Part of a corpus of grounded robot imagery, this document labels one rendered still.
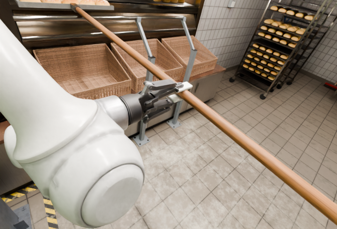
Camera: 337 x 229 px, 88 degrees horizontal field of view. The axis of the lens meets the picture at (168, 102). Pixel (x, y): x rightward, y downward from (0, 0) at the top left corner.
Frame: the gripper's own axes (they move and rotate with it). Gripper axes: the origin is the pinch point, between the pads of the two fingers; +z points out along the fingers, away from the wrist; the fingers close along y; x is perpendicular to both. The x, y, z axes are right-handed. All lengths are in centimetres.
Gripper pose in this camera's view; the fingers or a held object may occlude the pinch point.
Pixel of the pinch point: (180, 91)
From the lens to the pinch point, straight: 54.8
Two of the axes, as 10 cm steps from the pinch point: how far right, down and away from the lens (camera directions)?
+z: 7.6, -2.8, 5.9
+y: -1.8, 7.8, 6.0
